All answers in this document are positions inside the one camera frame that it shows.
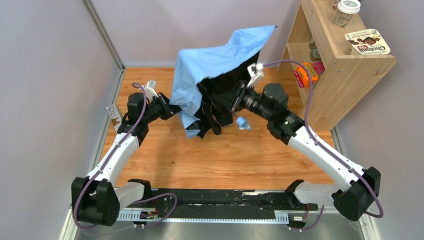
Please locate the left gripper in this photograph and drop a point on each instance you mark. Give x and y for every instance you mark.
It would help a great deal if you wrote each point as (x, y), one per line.
(166, 108)

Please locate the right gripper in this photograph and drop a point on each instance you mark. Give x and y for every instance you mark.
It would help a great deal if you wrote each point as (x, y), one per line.
(237, 100)

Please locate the light blue folding umbrella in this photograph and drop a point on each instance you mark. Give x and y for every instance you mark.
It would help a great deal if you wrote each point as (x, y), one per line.
(193, 65)

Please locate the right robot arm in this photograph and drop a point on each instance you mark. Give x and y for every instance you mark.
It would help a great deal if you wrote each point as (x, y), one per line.
(355, 190)

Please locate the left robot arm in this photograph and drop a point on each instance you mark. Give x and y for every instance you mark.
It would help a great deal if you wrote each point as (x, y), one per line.
(95, 199)

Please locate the small RO labelled box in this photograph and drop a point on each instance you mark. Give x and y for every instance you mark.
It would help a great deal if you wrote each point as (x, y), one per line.
(115, 116)

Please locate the orange snack box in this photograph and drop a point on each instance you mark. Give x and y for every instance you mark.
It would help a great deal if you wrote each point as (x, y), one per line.
(301, 75)

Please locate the small bottle on shelf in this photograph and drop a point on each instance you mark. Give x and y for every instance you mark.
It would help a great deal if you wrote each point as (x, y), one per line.
(314, 54)

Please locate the pink snack box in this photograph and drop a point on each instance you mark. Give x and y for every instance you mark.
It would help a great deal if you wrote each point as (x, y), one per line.
(319, 67)

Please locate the wooden shelf unit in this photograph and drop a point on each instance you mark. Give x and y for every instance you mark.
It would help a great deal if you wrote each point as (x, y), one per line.
(347, 78)

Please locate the glass jar white lid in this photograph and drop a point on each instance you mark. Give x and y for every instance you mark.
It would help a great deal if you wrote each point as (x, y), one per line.
(344, 11)

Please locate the Chobani yogurt cup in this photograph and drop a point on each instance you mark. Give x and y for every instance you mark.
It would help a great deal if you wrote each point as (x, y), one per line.
(367, 42)

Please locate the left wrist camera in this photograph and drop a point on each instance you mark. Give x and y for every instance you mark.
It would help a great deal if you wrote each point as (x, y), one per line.
(150, 91)

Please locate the aluminium frame post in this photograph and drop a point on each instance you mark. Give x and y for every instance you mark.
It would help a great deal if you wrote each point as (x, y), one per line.
(92, 12)

